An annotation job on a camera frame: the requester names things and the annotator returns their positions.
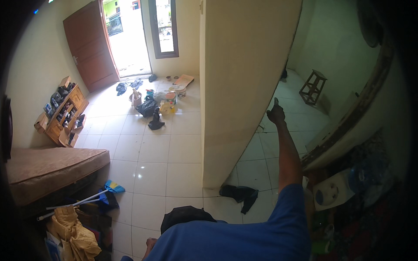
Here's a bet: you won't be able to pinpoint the blue plastic bag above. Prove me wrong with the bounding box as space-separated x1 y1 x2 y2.
348 153 394 207

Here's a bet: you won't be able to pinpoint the white appliance with blue dial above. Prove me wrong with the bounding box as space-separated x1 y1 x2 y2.
312 169 356 211

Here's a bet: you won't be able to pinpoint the beige bucket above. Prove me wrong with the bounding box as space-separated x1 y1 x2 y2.
129 90 143 107

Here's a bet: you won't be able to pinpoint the green cup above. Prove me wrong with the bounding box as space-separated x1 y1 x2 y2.
311 239 334 255

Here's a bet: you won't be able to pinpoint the yellow cloth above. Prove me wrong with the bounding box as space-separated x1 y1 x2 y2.
47 206 102 261

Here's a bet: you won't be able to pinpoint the open cardboard box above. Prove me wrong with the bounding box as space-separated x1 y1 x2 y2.
34 112 49 133
72 114 86 134
58 127 79 148

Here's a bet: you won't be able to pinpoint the wooden stool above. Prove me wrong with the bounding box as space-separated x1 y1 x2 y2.
299 69 328 106

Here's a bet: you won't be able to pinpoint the black trousers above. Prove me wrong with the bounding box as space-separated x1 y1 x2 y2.
219 185 259 215

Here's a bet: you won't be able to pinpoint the black cloth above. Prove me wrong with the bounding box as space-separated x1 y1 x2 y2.
148 112 166 131

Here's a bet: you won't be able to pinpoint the weathered wooden beam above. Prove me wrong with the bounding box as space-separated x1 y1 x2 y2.
300 33 395 168

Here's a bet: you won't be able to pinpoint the black plastic bag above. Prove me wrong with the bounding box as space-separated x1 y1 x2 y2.
135 99 159 118

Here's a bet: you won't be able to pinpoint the brown mattress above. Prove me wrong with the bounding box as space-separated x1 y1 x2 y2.
6 148 111 207

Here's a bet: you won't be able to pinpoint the black backpack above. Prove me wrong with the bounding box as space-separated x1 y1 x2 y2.
160 206 217 235

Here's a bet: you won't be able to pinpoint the person's body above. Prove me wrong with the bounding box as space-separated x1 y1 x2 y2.
121 184 311 261

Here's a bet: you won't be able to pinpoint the dark framed window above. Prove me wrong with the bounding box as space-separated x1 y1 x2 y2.
148 0 180 59

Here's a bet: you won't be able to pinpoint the brown wooden door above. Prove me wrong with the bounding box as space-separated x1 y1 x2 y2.
63 0 120 93

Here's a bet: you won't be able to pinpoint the wooden shoe rack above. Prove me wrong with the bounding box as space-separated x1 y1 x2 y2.
43 82 89 147

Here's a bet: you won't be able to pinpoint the person's right hand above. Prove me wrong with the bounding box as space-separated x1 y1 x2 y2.
266 97 287 126

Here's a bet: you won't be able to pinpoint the yellow oil jug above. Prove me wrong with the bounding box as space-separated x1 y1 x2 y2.
159 101 175 115

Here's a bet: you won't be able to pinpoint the cardboard sheet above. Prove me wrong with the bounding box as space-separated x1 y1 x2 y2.
172 74 195 89

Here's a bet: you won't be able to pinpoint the blue and yellow broom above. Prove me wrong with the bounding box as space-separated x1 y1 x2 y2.
37 180 126 221

